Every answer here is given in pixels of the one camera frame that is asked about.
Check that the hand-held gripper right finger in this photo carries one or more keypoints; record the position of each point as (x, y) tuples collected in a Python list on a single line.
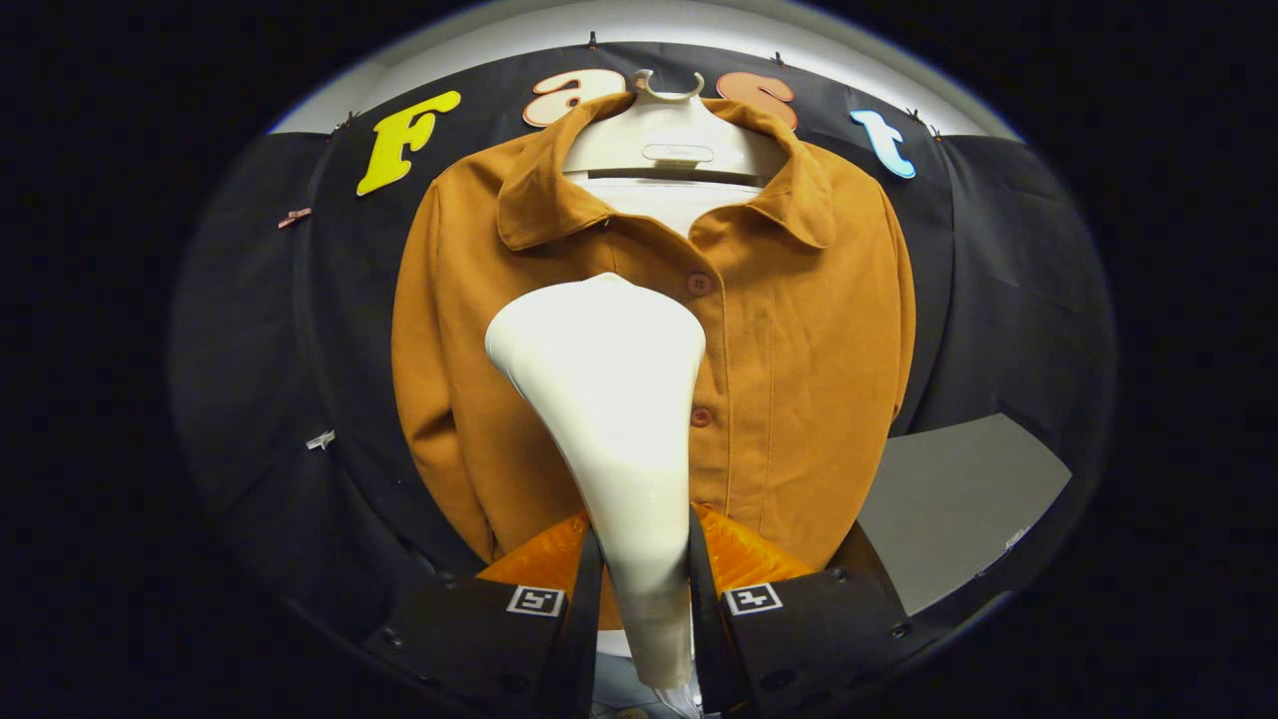
[(799, 629)]

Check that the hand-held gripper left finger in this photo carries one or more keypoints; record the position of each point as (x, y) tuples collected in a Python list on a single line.
[(469, 629)]

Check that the white garment steamer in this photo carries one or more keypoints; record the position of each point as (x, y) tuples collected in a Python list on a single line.
[(614, 399)]

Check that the orange-brown button shirt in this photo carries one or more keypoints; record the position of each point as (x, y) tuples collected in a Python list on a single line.
[(799, 330)]

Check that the grey table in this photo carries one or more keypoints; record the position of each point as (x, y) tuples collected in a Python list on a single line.
[(958, 499)]

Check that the silver clip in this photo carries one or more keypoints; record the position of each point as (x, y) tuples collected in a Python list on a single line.
[(320, 439)]

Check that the black backdrop cloth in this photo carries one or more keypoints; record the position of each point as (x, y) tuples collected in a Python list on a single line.
[(998, 250)]

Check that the white mannequin torso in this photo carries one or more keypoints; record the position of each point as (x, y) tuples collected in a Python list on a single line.
[(669, 205)]

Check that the white plastic hanger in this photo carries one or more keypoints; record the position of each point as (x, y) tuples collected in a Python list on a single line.
[(669, 130)]

